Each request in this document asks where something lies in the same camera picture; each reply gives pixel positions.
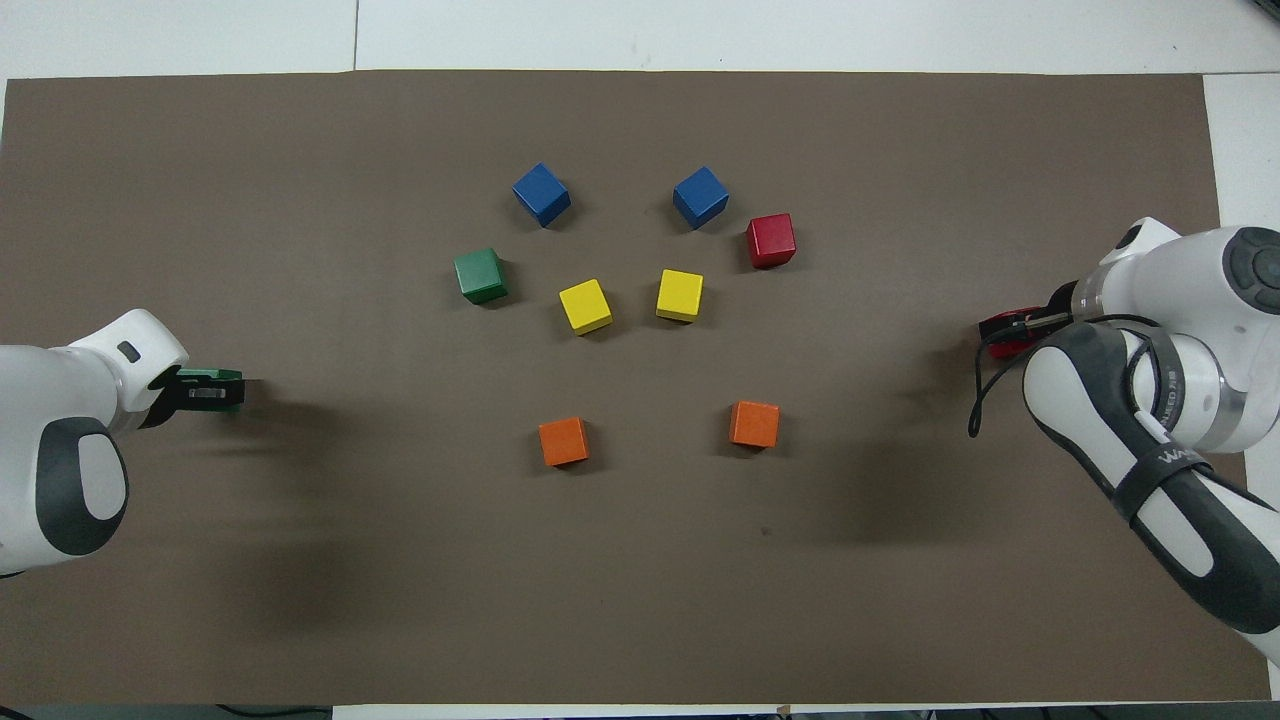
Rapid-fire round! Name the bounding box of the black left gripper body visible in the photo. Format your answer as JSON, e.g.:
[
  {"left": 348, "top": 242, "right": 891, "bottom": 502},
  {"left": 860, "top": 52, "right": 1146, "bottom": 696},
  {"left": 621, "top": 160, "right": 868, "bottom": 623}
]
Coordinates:
[{"left": 145, "top": 366, "right": 189, "bottom": 426}]

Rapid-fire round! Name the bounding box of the green wooden cube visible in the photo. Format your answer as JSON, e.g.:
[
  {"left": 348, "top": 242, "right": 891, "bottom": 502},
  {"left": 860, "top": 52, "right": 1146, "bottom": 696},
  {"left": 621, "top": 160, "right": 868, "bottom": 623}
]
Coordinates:
[
  {"left": 180, "top": 367, "right": 247, "bottom": 412},
  {"left": 453, "top": 247, "right": 509, "bottom": 306}
]

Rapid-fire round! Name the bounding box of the red wooden cube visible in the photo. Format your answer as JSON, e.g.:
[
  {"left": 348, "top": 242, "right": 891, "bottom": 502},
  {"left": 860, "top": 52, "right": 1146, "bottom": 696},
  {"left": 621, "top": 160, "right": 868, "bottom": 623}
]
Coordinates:
[
  {"left": 746, "top": 213, "right": 798, "bottom": 271},
  {"left": 978, "top": 304, "right": 1049, "bottom": 361}
]

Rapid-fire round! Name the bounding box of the orange wooden cube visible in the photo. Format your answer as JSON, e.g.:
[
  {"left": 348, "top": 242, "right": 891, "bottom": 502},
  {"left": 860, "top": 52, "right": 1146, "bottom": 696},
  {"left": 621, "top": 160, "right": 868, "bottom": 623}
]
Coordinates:
[
  {"left": 729, "top": 400, "right": 781, "bottom": 450},
  {"left": 538, "top": 417, "right": 590, "bottom": 468}
]

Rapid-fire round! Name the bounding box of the yellow wooden cube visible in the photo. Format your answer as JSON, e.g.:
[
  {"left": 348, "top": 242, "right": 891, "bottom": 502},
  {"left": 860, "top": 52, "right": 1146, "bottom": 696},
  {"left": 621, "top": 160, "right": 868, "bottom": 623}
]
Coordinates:
[
  {"left": 558, "top": 279, "right": 614, "bottom": 336},
  {"left": 655, "top": 269, "right": 705, "bottom": 323}
]

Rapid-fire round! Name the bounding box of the blue wooden cube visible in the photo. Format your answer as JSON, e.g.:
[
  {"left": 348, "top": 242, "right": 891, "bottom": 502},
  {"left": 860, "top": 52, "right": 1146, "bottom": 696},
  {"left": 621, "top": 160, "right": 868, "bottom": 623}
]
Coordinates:
[
  {"left": 512, "top": 162, "right": 572, "bottom": 228},
  {"left": 672, "top": 166, "right": 730, "bottom": 231}
]

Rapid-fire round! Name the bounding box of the brown table mat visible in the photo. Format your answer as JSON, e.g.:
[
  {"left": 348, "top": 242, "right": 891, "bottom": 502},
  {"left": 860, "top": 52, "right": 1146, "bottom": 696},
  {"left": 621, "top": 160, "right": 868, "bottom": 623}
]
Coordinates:
[{"left": 0, "top": 70, "right": 1271, "bottom": 706}]

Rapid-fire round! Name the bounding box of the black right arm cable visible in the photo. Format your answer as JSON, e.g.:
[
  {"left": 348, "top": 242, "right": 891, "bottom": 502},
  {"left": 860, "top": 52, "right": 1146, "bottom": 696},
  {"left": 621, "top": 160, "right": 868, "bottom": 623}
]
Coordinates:
[{"left": 967, "top": 314, "right": 1163, "bottom": 439}]

